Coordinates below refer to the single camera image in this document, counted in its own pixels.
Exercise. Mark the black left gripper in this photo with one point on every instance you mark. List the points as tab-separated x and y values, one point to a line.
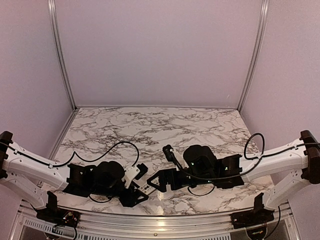
130	200

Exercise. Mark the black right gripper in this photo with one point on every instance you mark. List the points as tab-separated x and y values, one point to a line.
164	174

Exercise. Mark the white remote control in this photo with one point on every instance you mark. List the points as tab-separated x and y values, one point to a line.
147	189

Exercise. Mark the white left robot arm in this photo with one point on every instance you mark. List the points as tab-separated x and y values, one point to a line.
19	169

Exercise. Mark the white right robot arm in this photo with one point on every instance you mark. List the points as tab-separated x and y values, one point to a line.
300	157

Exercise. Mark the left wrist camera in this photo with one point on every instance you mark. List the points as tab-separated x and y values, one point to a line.
134	173

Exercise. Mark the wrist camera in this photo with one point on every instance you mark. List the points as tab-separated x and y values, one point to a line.
174	157
134	173

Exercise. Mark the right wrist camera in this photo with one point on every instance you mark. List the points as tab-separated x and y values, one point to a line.
174	157

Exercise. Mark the aluminium front table rail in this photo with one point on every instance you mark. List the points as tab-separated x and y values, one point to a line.
111	226

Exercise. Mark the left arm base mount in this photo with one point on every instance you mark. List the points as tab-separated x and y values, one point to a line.
56	215

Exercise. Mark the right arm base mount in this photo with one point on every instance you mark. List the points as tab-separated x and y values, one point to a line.
258	215

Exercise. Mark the left aluminium corner post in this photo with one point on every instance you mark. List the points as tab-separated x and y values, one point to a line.
59	52

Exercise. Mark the aluminium corner post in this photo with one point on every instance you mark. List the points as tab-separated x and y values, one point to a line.
261	29
59	52

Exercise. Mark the right aluminium corner post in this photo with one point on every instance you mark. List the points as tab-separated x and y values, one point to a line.
261	29

